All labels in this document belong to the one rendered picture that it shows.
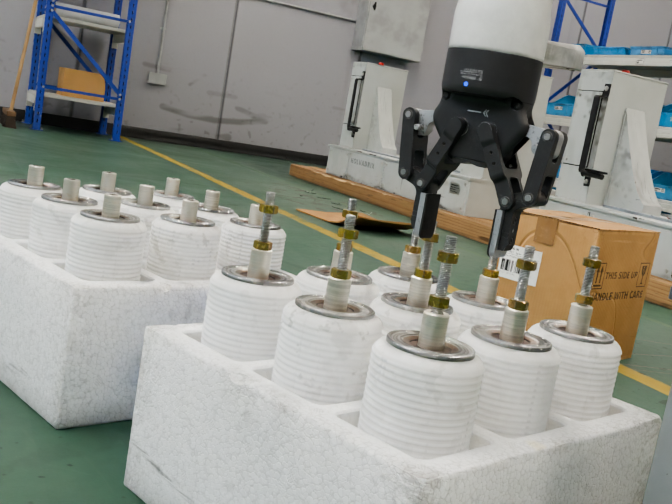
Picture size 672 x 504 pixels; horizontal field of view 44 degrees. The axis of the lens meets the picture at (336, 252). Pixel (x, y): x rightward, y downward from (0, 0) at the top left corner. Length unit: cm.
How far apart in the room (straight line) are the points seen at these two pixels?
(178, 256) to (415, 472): 59
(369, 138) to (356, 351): 458
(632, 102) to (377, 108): 208
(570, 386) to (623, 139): 275
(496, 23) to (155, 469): 55
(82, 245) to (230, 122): 622
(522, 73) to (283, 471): 38
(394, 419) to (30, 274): 60
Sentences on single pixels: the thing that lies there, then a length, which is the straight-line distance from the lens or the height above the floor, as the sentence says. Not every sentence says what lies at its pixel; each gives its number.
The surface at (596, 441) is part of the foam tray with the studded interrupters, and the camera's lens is 84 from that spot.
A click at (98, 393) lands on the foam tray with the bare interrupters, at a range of 110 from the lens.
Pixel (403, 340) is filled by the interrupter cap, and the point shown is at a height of 25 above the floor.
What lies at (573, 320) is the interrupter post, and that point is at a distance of 89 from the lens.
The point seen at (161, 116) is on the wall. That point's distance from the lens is 712.
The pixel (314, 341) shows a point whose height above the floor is 23.
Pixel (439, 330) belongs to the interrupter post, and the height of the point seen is 27.
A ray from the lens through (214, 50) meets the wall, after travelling 722.
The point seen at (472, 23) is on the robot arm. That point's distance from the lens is 66.
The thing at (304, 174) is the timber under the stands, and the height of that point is 4.
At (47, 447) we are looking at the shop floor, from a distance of 105.
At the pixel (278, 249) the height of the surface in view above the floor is 22.
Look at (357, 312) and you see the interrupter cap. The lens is 78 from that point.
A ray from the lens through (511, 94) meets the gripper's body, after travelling 66.
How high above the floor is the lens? 42
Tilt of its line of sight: 9 degrees down
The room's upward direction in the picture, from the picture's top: 10 degrees clockwise
